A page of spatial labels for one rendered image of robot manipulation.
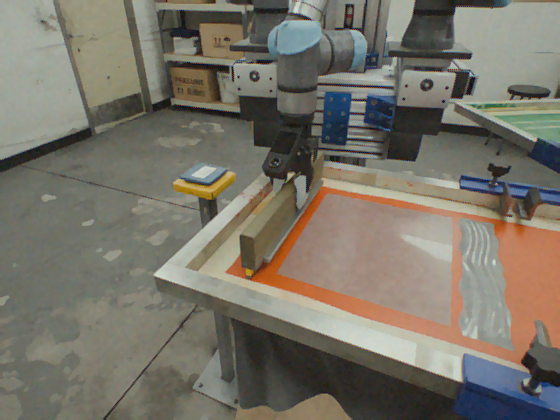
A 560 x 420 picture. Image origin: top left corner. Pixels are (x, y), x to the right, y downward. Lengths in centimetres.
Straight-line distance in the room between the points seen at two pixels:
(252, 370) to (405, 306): 38
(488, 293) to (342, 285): 25
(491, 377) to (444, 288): 21
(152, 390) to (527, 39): 427
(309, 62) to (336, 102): 58
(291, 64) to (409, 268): 43
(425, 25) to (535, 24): 331
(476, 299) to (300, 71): 49
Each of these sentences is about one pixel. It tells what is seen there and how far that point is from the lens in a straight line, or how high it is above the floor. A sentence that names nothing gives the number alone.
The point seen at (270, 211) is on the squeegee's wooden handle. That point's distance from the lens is 65.
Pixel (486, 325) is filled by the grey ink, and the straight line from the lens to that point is 66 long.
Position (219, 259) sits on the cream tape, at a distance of 70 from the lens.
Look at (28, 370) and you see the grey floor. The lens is 200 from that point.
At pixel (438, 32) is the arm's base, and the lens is 121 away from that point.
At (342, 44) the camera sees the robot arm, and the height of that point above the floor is 132.
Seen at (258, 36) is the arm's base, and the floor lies 128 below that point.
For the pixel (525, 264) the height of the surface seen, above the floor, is 95.
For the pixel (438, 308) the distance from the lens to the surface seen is 66.
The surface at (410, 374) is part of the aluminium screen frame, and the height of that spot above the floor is 97.
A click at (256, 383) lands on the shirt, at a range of 90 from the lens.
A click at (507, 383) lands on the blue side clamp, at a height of 100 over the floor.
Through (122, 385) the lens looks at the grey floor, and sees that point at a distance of 177.
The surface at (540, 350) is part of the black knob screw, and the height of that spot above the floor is 106.
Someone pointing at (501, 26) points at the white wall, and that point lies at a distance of 445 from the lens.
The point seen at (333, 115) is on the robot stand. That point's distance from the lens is 124.
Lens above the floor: 140
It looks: 32 degrees down
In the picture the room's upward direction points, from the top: straight up
